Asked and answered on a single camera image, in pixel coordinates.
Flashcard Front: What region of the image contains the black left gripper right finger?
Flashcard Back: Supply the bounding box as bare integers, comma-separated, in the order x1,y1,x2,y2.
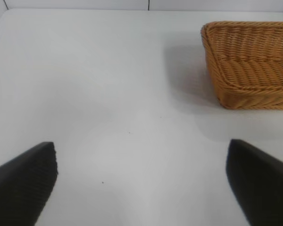
225,138,283,226

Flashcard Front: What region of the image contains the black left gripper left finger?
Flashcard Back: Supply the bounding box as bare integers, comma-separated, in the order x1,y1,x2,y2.
0,141,59,226

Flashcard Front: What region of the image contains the woven wicker basket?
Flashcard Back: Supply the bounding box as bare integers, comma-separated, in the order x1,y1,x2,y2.
200,21,283,111

